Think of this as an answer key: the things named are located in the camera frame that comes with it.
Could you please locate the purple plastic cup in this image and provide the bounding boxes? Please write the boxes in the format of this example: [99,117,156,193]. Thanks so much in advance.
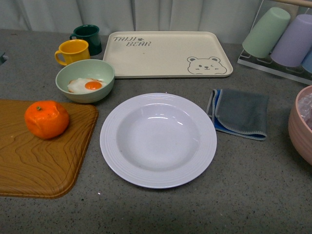
[271,14,312,67]

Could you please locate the clear fake ice cubes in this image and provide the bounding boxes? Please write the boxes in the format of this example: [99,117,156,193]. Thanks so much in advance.
[298,93,312,129]

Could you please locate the white round plate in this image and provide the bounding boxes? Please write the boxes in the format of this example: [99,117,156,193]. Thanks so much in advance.
[99,93,217,189]

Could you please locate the light green bowl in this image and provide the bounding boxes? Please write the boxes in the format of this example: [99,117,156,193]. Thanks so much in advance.
[56,59,115,103]

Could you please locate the blue plastic cup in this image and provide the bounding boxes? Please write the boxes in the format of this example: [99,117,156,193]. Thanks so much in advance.
[301,49,312,73]

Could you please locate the dark green mug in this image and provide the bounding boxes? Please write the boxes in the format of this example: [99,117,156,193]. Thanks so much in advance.
[69,24,102,56]

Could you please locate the wooden grain tray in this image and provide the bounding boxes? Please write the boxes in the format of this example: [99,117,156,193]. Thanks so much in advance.
[0,99,98,199]

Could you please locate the grey blue folded cloth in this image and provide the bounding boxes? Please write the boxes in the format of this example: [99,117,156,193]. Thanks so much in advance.
[206,89,269,141]

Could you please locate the yellow mug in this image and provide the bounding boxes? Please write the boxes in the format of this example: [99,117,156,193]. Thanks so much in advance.
[54,39,91,66]

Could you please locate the fake fried egg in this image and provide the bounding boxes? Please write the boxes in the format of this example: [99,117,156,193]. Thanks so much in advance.
[67,78,107,94]

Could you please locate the cream bear tray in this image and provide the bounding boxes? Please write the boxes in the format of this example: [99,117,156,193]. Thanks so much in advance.
[103,31,233,78]

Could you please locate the white curtain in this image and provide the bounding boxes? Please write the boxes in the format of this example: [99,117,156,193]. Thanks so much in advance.
[0,0,312,44]

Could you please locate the pink bowl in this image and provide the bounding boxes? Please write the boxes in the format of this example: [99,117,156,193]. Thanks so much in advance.
[288,86,312,165]

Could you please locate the clear acrylic cup rack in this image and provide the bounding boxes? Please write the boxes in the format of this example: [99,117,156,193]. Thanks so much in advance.
[237,0,312,85]

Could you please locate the green plastic cup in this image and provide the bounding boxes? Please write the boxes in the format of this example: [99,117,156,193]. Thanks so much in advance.
[242,7,291,58]

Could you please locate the orange mandarin fruit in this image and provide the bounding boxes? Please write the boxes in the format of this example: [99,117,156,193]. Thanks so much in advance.
[24,100,70,139]

